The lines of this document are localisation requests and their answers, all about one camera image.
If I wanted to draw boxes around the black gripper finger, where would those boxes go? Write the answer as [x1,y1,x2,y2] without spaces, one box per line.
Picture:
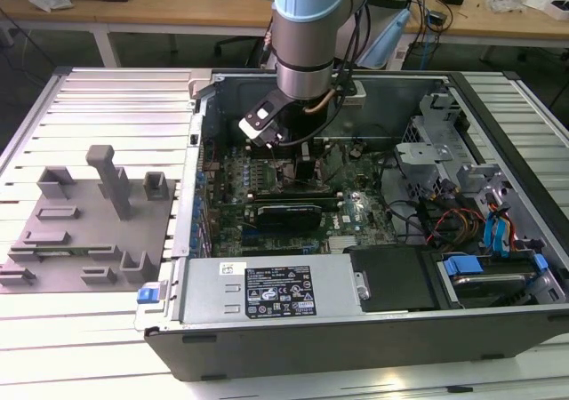
[295,144,317,182]

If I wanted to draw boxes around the metal socket cover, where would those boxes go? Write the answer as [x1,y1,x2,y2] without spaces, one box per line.
[316,143,353,184]

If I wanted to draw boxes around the CPU socket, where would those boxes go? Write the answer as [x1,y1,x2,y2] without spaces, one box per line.
[275,158,331,190]

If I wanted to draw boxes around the black graphics card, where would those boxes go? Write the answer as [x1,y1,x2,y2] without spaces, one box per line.
[255,202,324,233]

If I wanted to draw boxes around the green motherboard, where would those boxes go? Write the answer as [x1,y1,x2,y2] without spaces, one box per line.
[202,140,397,259]

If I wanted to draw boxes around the small silver heatsink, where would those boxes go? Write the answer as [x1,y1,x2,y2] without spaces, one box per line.
[327,235,357,253]

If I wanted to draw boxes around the grey metal drive cage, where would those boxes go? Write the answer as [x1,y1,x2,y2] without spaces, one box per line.
[393,91,524,252]

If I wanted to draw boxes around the black plastic bay cover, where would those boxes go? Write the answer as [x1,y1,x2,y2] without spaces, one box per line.
[344,244,439,312]

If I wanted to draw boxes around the grey power supply unit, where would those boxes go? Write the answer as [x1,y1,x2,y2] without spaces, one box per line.
[180,256,365,325]

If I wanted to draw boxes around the hard disk in blue carrier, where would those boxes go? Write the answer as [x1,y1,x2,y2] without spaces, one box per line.
[437,252,549,310]

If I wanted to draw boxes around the wooden desk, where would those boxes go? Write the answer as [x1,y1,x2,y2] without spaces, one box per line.
[0,0,569,70]

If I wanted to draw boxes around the black PC case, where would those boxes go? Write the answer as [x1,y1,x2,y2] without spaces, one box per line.
[132,68,569,382]

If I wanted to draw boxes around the blue case latch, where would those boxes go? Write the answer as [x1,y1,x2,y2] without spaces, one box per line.
[136,285,161,306]

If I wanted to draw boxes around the grey parts rack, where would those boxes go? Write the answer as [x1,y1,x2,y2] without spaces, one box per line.
[0,144,179,295]

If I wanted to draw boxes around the green RAM stick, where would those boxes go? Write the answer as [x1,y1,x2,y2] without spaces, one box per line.
[33,246,97,258]

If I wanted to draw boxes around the white flat box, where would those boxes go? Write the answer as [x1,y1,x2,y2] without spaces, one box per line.
[524,0,569,21]

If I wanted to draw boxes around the small grey wrist camera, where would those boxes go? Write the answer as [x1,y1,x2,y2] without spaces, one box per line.
[342,78,369,107]

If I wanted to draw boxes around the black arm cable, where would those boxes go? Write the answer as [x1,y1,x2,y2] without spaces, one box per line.
[331,0,373,108]

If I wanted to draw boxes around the red yellow power wires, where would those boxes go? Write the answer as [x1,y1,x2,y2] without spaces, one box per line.
[426,207,488,246]

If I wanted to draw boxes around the blue flat data wire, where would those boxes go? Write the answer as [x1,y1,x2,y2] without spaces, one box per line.
[497,211,519,259]
[483,207,501,259]

